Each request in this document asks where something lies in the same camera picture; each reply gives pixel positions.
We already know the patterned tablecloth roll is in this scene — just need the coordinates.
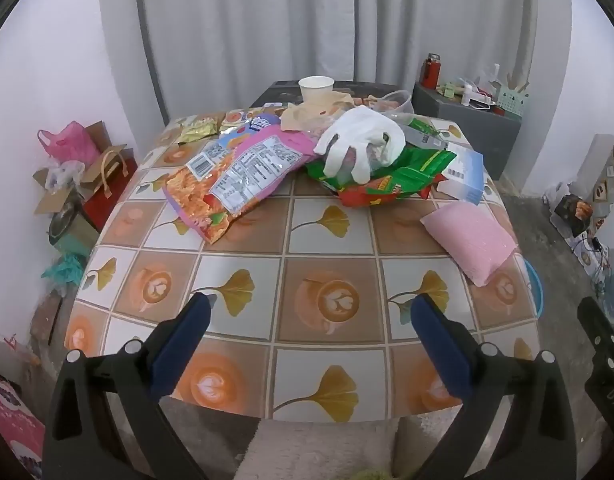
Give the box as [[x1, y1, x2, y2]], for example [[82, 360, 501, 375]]
[[584, 120, 614, 281]]

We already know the white fluffy cushion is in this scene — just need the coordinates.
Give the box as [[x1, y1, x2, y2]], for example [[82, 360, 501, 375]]
[[394, 410, 468, 480], [237, 417, 400, 480]]

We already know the black snack bag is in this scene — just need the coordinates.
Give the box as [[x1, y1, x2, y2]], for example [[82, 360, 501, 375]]
[[554, 194, 595, 236]]

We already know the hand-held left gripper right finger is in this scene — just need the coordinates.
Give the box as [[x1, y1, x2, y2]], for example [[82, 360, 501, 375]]
[[409, 292, 580, 480]]

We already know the white paper cup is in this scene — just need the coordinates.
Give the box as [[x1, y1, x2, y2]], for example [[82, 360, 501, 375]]
[[298, 75, 335, 106]]

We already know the white glove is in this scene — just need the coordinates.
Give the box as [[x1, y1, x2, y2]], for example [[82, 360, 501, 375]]
[[313, 106, 407, 184]]

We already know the white and blue box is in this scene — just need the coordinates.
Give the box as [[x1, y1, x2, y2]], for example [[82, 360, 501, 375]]
[[429, 142, 485, 206]]

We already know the purple snack packet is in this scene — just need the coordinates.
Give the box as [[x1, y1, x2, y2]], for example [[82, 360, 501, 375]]
[[219, 112, 283, 151]]

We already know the grey cabinet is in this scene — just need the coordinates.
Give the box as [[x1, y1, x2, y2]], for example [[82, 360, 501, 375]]
[[412, 82, 522, 181]]

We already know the red and green snack bag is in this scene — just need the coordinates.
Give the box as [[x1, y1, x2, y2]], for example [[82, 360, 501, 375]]
[[337, 175, 435, 209]]

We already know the dark printed flat box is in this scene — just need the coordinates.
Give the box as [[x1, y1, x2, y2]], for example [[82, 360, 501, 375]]
[[249, 80, 413, 111]]

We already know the brown paper bag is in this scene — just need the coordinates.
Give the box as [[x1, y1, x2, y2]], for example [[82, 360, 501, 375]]
[[279, 89, 368, 133]]

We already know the black cable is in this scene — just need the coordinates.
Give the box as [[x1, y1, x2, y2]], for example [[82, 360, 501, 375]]
[[569, 235, 612, 281]]

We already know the grey curtain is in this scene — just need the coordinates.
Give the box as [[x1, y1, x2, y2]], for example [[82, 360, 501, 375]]
[[97, 0, 572, 126]]

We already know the teal cardboard box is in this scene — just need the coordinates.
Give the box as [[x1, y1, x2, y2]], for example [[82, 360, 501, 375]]
[[50, 195, 100, 256]]

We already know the clear plastic package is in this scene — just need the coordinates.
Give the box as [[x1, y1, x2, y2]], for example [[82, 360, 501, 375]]
[[401, 121, 450, 151]]

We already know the teal crumpled paper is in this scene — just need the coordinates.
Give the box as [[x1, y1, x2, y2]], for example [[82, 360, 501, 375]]
[[41, 252, 88, 286]]

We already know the pink granule pouch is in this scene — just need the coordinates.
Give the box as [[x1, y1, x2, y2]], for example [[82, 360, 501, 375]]
[[419, 201, 518, 288]]

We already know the blue plastic basin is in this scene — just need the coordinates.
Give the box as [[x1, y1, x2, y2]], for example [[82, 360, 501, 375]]
[[522, 255, 545, 318]]

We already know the black curved pole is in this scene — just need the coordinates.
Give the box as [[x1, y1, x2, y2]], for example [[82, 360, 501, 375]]
[[134, 0, 170, 126]]

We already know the brown board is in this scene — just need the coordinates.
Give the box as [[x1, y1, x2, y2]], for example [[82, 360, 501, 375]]
[[30, 292, 63, 346]]

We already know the large pink snack bag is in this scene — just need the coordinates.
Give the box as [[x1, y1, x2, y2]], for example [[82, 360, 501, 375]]
[[162, 125, 320, 246]]

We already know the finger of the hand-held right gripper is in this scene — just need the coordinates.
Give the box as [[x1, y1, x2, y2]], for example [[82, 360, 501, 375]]
[[577, 297, 614, 431]]

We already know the red gift bag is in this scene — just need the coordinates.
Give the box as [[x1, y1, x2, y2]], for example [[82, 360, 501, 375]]
[[82, 145, 138, 231]]

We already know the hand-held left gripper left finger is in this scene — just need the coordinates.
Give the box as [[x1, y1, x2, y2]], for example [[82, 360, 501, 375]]
[[42, 291, 213, 480]]

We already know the teal pen holder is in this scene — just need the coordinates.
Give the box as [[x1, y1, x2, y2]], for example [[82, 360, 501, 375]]
[[494, 80, 530, 116]]

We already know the pink printed box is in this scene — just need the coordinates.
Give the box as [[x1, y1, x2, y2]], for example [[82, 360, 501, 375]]
[[0, 367, 45, 480]]

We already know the red thermos bottle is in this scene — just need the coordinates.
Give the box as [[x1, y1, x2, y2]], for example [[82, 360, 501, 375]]
[[421, 52, 442, 88]]

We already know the open cardboard box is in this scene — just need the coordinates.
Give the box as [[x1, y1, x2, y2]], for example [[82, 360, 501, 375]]
[[33, 121, 113, 216]]

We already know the clear plastic bowl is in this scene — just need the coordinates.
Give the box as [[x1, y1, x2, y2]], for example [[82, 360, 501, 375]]
[[369, 90, 415, 123]]

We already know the gold snack packet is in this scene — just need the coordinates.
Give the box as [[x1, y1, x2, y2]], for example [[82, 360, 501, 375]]
[[179, 114, 225, 144]]

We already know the pink plastic bag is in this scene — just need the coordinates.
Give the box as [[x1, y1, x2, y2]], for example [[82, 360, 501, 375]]
[[37, 121, 100, 166]]

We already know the white plastic bag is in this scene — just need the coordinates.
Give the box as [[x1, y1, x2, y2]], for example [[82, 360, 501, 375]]
[[44, 160, 85, 191]]

